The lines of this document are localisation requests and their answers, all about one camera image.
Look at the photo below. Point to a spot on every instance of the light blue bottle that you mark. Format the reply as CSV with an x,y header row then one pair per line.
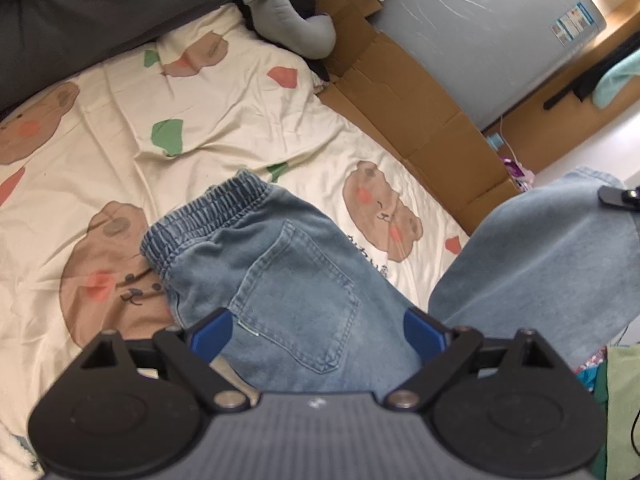
x,y
494,141

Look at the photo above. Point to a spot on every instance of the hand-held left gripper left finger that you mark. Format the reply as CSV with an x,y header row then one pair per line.
x,y
212,332

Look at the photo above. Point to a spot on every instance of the purple packet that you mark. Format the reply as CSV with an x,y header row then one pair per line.
x,y
520,175

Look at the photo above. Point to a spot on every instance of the cream bear print bedsheet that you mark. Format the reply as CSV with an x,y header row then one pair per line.
x,y
225,125

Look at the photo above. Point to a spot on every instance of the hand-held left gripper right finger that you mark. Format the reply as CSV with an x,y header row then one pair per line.
x,y
422,332

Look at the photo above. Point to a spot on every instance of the mint hanging garment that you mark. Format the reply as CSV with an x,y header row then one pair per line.
x,y
620,80

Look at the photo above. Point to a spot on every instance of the light green garment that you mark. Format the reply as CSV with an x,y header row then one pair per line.
x,y
622,385

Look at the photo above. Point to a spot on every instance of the brown cardboard sheet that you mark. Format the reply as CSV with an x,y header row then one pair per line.
x,y
400,100

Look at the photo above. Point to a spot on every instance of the brown board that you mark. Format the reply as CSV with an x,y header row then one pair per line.
x,y
550,135

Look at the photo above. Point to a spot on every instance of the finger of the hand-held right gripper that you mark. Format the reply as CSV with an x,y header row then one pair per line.
x,y
617,197

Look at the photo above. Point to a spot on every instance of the black hanging garment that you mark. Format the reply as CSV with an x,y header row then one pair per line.
x,y
585,85

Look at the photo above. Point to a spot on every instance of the grey appliance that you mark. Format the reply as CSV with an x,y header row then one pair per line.
x,y
475,35

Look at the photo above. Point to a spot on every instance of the grey neck pillow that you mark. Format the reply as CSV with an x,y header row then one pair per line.
x,y
280,15

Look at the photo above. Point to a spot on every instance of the light blue jeans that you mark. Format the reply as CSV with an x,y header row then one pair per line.
x,y
300,280

